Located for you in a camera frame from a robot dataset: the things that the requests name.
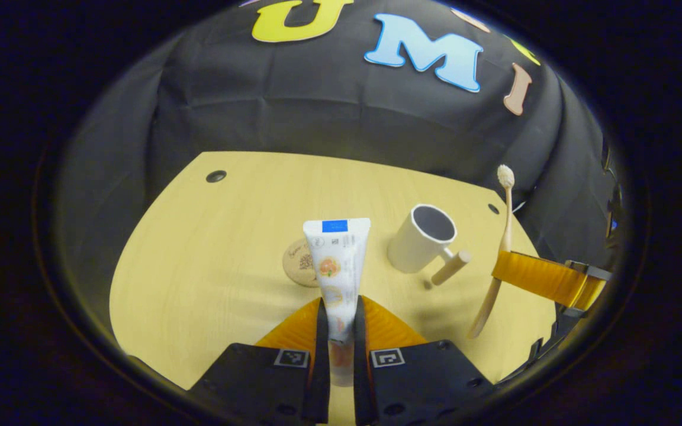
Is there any white toothpaste tube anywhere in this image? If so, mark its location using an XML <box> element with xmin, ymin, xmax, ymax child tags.
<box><xmin>303</xmin><ymin>218</ymin><xmax>372</xmax><ymax>388</ymax></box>

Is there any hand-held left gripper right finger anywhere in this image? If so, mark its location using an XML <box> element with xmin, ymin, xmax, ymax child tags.
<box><xmin>353</xmin><ymin>295</ymin><xmax>496</xmax><ymax>426</ymax></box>

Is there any white cup with wooden handle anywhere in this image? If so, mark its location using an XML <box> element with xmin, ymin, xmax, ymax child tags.
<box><xmin>387</xmin><ymin>204</ymin><xmax>472</xmax><ymax>286</ymax></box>

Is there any beige wooden toothbrush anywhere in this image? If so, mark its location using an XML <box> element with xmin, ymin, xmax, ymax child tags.
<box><xmin>467</xmin><ymin>164</ymin><xmax>516</xmax><ymax>340</ymax></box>

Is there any round wooden coaster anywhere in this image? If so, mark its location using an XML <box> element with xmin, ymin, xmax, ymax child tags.
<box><xmin>282</xmin><ymin>238</ymin><xmax>321</xmax><ymax>289</ymax></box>

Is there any black backdrop cloth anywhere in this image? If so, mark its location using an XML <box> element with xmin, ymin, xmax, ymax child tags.
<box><xmin>57</xmin><ymin>0</ymin><xmax>621</xmax><ymax>356</ymax></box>

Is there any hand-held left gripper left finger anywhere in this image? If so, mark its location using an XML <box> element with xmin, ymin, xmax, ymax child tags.
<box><xmin>190</xmin><ymin>298</ymin><xmax>332</xmax><ymax>426</ymax></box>

